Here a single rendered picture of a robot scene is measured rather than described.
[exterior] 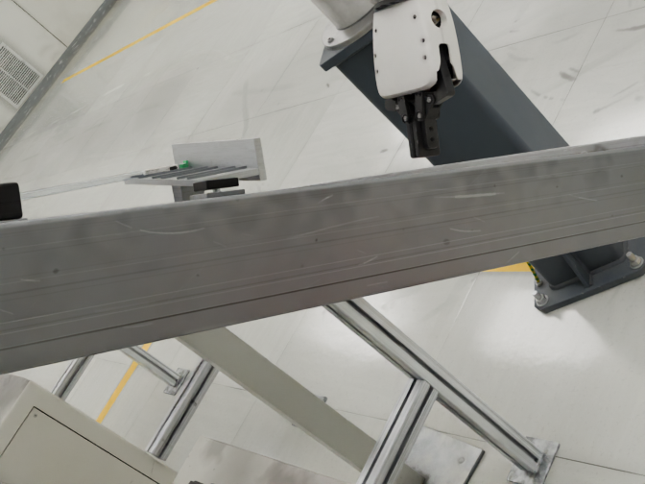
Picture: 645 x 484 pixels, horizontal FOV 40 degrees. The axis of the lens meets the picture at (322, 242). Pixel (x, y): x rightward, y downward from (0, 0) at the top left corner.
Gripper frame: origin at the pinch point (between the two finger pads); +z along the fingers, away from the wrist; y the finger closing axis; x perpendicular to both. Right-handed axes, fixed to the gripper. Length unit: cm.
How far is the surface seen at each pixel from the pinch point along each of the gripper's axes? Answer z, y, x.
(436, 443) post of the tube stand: 57, 58, -46
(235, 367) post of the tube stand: 32, 57, -3
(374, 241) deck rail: 8, -38, 38
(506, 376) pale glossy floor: 45, 49, -58
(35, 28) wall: -186, 772, -219
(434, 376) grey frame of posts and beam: 36, 32, -25
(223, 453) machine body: 35.4, 23.7, 18.1
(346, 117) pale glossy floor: -21, 173, -121
